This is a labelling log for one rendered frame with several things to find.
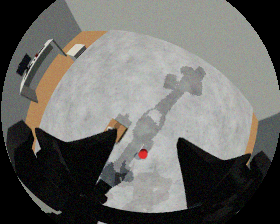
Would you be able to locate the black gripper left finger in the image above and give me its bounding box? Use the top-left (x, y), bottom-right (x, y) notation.
top-left (35, 127), bottom-right (117, 199)

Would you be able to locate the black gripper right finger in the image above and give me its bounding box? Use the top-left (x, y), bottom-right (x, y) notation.
top-left (176, 137), bottom-right (251, 208)

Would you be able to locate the tan wooden block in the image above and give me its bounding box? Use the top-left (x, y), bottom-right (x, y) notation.
top-left (104, 118), bottom-right (127, 143)

